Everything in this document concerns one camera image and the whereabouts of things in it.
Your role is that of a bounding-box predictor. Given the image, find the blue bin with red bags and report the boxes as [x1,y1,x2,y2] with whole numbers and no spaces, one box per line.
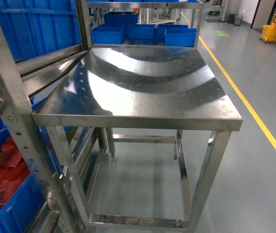
[0,120,44,233]

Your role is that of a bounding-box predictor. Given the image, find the stainless steel side table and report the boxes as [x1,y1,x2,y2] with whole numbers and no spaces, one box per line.
[32,46,243,233]

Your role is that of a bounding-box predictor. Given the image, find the stainless steel flow rack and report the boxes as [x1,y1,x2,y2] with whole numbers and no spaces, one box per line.
[0,0,106,233]

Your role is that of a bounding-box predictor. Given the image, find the red bubble wrap bags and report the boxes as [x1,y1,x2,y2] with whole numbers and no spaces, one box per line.
[0,136,30,209]

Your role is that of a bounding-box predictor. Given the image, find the yellow mop bucket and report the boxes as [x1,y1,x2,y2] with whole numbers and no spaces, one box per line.
[261,14,276,43]

